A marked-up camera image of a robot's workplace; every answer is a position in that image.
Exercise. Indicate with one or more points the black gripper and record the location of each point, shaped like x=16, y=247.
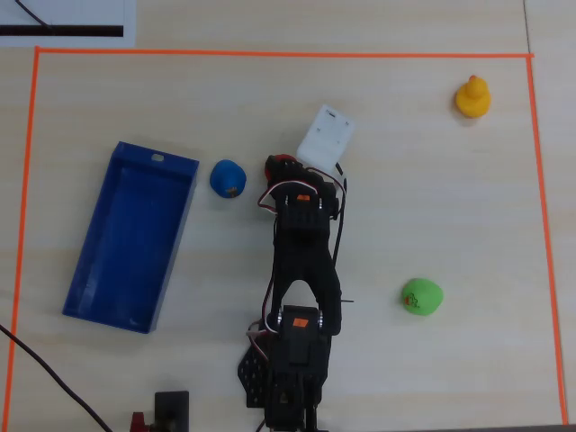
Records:
x=280, y=169

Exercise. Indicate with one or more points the red rubber duck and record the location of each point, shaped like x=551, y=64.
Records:
x=282, y=157

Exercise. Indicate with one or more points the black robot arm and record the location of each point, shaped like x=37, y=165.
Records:
x=306, y=261

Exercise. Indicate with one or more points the blue rectangular plastic box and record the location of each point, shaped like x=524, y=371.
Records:
x=130, y=238

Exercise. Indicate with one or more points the yellow rubber duck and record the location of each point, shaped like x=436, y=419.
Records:
x=471, y=100

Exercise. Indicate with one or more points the blue toy ball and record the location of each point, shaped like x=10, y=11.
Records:
x=226, y=176

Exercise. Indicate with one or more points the orange tape border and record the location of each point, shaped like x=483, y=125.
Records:
x=270, y=53

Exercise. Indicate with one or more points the green toy ball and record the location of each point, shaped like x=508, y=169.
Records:
x=423, y=296

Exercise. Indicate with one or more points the white paper with black bar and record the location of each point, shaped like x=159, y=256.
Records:
x=67, y=13

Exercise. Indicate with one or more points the black clamp block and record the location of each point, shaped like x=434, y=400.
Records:
x=171, y=409

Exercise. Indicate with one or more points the white camera box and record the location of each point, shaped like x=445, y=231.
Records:
x=327, y=135

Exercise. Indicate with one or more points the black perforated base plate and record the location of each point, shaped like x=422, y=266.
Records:
x=252, y=373

